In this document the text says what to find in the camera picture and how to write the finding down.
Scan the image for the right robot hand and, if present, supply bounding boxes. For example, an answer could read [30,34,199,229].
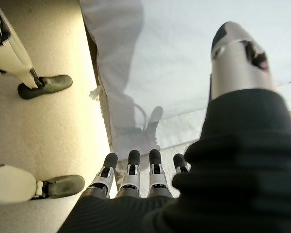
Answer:
[57,21,291,233]

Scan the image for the white duvet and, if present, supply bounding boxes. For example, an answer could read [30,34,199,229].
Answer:
[80,0,291,136]

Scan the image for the white fringed throw blanket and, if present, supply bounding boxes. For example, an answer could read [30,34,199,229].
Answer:
[89,81,291,197]

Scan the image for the dark right robot foot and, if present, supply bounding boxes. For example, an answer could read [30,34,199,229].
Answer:
[31,174,85,200]

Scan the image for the dark robot foot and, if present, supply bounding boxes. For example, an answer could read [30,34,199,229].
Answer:
[17,74,73,100]
[31,174,85,200]

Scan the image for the dark left robot foot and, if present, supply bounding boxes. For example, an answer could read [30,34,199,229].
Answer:
[17,74,73,100]

